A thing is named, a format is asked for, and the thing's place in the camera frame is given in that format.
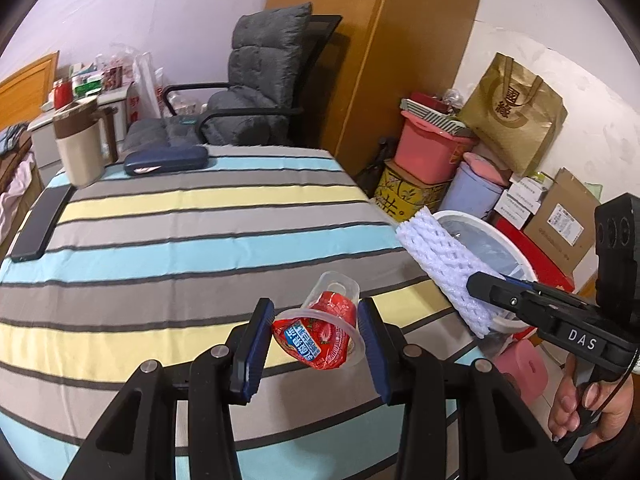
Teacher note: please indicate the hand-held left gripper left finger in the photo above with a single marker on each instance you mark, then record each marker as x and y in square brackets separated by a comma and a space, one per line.
[255, 355]

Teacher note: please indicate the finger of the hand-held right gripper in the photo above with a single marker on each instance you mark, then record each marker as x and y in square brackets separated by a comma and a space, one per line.
[517, 281]
[495, 292]

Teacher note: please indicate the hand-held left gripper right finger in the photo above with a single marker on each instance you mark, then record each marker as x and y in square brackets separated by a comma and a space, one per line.
[372, 355]

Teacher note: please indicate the translucent bin liner bag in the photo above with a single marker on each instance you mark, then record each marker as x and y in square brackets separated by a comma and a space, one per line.
[480, 245]

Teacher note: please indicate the red strawberry jelly cup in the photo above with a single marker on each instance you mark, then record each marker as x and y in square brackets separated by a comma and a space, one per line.
[320, 335]

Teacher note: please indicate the white round trash bin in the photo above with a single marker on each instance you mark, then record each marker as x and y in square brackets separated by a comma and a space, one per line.
[492, 227]

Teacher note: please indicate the white foam net sleeve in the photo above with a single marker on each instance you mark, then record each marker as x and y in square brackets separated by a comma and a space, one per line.
[435, 255]

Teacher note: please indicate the person's right hand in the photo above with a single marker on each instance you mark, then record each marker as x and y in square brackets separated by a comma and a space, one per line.
[570, 410]

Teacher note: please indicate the red gift box gold print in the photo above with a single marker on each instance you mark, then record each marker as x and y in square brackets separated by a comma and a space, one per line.
[545, 260]

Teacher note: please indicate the white cardboard box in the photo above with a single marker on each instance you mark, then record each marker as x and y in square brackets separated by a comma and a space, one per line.
[512, 217]
[522, 199]
[532, 185]

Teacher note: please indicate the pink plastic stool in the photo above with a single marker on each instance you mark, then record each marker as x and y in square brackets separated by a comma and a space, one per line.
[520, 370]

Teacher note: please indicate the brown cardboard box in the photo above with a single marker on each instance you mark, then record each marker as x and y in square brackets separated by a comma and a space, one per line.
[565, 220]

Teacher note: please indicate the lavender bucket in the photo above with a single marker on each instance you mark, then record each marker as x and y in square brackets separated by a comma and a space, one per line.
[470, 192]

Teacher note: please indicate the pink bucket lid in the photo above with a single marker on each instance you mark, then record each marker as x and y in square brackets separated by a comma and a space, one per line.
[487, 167]

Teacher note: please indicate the yellow floral box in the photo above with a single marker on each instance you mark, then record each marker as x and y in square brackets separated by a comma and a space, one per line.
[407, 192]

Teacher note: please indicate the pink plastic storage bin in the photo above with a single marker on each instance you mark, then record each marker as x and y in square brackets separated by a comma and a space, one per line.
[430, 155]

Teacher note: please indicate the gold paper bag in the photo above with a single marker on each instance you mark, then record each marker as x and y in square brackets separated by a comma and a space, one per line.
[515, 115]

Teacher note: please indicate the dark bundle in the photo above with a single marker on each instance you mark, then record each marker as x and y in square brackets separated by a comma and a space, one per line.
[380, 165]

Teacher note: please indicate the striped flat box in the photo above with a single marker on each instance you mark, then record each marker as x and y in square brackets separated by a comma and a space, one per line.
[432, 117]

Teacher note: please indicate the clear cellophane wrap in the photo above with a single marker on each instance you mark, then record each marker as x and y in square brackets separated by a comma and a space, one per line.
[453, 101]

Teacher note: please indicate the dark red flat box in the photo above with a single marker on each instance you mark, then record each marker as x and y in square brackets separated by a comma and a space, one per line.
[427, 101]

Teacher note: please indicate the navy glasses case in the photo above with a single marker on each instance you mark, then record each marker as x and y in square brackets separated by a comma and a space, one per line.
[165, 160]

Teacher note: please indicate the black smartphone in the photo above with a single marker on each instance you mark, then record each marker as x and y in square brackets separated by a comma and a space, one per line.
[42, 222]

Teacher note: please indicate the beige kettle brown lid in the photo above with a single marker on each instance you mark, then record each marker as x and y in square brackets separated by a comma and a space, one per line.
[80, 150]

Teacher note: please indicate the wooden wardrobe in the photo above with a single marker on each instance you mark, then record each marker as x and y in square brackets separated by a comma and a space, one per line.
[400, 35]

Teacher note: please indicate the white nightstand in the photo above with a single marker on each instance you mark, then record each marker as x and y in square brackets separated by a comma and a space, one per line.
[120, 115]

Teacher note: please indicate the pale pink bedsheet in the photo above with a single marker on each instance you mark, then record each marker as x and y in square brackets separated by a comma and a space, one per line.
[15, 205]

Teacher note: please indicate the black office chair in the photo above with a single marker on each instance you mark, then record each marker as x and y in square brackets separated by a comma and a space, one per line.
[325, 60]

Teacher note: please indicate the white plastic bag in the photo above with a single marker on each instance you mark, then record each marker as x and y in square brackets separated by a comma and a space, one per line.
[147, 85]

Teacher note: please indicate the grey cushioned office chair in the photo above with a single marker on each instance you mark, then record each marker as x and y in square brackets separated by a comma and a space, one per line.
[265, 60]

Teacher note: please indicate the brown red packet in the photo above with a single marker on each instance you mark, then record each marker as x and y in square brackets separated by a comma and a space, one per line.
[114, 79]

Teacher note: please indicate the green white box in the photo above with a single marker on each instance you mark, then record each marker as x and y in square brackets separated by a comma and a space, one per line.
[87, 82]

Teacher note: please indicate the red jar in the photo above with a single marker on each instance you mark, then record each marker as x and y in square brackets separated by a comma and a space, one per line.
[62, 95]

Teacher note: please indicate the blue folded cloth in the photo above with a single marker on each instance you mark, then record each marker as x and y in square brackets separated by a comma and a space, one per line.
[11, 139]

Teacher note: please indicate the clear plastic bag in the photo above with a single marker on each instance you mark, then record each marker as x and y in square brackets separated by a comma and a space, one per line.
[115, 56]

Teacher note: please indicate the wooden headboard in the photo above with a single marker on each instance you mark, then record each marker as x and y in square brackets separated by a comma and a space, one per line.
[25, 90]

